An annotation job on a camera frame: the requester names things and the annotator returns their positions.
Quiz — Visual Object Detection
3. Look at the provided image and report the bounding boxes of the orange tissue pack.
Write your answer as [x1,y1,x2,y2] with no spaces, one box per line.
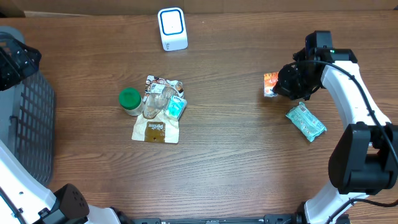
[264,72,279,97]

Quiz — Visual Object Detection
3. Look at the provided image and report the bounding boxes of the teal snack packet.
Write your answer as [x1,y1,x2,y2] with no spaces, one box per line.
[285,101,327,142]

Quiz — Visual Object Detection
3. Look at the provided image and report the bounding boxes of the green bottle cap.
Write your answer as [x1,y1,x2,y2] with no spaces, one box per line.
[119,88,142,110]

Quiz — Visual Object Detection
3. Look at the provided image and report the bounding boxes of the clear jar white contents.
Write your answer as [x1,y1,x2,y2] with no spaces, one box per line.
[119,88,144,116]

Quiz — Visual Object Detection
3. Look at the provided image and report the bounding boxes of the small teal tissue pack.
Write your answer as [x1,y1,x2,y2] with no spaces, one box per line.
[165,96,187,120]

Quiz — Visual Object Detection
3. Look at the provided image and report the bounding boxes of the beige dried mushroom bag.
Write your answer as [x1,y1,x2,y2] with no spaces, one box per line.
[131,75,186,144]

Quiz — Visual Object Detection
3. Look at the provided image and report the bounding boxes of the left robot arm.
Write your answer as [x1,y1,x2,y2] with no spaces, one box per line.
[1,26,132,223]

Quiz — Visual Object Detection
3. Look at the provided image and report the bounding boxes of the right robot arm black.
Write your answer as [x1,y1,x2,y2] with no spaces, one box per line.
[264,30,397,223]

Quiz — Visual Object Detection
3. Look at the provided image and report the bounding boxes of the white barcode scanner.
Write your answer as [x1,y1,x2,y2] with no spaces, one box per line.
[157,7,188,52]

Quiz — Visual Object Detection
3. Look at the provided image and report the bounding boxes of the grey plastic shopping basket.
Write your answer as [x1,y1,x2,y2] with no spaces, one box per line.
[1,26,56,186]

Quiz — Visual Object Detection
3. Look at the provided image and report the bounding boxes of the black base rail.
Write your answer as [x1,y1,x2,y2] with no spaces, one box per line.
[132,214,305,224]

